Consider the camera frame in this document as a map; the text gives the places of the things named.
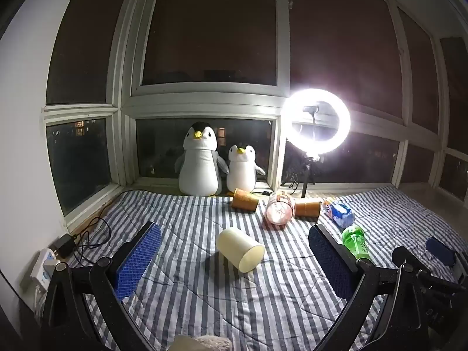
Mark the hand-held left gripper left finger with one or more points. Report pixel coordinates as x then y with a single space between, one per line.
140 254

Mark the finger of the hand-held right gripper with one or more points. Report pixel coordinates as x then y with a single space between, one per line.
440 250

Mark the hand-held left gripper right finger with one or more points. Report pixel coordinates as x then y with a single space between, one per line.
329 259

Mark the cream white cup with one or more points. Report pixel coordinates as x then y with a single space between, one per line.
239 248

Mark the orange paper cup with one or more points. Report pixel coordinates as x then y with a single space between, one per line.
307 208
245 200

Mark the pink patterned cup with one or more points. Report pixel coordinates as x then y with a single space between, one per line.
279 210

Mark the green plastic bottle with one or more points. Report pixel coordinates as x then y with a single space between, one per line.
354 241

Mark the blue snack packet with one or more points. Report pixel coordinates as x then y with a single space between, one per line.
340 214

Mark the black power adapter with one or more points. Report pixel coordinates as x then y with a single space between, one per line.
64 245

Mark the grey striped blanket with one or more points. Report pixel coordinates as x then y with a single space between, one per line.
219 299

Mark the white power strip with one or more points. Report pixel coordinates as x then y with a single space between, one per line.
43 268

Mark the cream plush object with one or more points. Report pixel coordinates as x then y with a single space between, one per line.
201 343

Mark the large penguin plush toy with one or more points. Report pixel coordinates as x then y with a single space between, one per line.
199 161

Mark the small penguin plush toy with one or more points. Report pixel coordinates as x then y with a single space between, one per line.
241 170

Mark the white window frame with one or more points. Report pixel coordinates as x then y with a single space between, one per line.
126 80

